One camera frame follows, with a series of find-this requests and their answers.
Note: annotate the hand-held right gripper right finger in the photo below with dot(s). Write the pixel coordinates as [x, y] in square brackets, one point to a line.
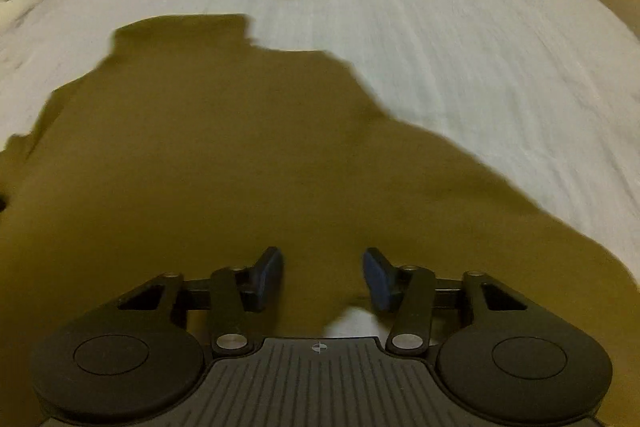
[377, 279]

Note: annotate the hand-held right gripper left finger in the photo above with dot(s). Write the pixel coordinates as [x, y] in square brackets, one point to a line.
[267, 279]

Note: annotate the brown turtleneck top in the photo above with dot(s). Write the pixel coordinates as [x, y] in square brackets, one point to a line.
[200, 157]

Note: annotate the bed with striped sheet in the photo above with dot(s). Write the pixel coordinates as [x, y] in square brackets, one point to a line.
[425, 32]

